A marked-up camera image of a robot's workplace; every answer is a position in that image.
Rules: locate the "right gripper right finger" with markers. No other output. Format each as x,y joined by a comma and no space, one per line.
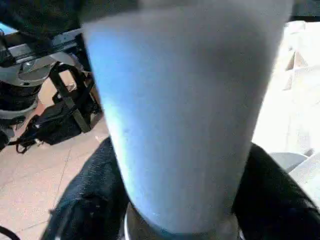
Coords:
275,210

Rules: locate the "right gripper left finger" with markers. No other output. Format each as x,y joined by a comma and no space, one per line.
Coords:
85,210

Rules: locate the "white plastic table top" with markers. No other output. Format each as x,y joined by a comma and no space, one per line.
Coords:
300,100

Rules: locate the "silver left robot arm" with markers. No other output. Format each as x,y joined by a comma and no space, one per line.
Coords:
20,75

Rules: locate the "black floor bag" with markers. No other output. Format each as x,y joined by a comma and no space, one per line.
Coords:
55,122

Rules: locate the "black stand leg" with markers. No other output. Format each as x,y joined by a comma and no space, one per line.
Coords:
75,100

